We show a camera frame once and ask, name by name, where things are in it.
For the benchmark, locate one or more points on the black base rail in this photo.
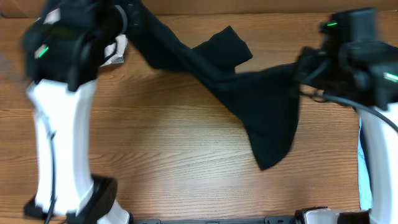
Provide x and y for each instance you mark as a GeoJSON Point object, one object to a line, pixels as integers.
{"type": "Point", "coordinates": [217, 221]}

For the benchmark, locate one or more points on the light blue cloth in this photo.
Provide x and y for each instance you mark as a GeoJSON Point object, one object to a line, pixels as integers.
{"type": "Point", "coordinates": [364, 186]}

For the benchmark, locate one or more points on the folded white garment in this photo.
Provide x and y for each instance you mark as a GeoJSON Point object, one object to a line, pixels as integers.
{"type": "Point", "coordinates": [113, 53]}

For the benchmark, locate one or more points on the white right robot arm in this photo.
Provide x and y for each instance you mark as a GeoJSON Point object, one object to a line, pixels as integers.
{"type": "Point", "coordinates": [355, 68]}

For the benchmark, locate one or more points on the black t-shirt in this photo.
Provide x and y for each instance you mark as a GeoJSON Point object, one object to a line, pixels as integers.
{"type": "Point", "coordinates": [266, 101]}

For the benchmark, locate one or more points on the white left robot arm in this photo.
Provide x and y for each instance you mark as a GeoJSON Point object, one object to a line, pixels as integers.
{"type": "Point", "coordinates": [64, 49]}

